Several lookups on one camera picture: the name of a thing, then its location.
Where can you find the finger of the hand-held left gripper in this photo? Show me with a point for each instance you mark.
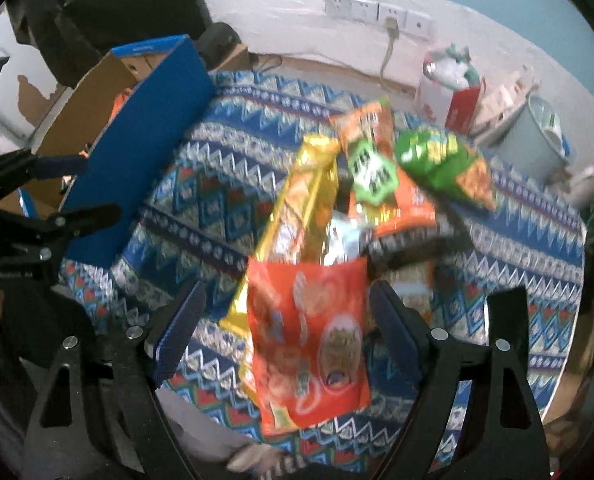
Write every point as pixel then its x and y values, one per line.
pixel 89 217
pixel 59 166

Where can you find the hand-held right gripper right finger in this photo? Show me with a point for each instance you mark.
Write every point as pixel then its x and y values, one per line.
pixel 394 327

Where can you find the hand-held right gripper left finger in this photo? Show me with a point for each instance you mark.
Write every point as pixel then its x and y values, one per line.
pixel 177 335

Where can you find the red snack bag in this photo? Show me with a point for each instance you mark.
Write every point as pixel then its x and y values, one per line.
pixel 307 340

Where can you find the blue cardboard box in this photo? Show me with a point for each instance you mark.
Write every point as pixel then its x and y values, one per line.
pixel 142 125

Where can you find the silver snack packet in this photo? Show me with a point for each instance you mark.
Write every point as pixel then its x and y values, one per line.
pixel 342 240

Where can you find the long gold snack bag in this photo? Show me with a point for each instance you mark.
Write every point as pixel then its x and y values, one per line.
pixel 302 195

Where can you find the white door with peeled paint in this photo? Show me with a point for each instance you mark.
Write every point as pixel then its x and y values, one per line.
pixel 12 60

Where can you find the orange snack bag green label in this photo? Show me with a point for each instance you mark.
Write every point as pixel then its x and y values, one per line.
pixel 407 210

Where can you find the blue patterned blanket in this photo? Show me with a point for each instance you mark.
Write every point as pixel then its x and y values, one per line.
pixel 227 160

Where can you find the dark hanging coat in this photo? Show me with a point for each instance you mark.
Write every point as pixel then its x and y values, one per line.
pixel 127 0

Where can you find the light blue plastic bin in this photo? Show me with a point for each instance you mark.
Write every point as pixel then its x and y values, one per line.
pixel 527 150

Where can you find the white plastic jug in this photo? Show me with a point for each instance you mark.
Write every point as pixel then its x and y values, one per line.
pixel 589 185

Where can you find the white wall socket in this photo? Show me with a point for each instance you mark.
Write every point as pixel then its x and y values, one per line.
pixel 364 9
pixel 391 10
pixel 335 5
pixel 419 23

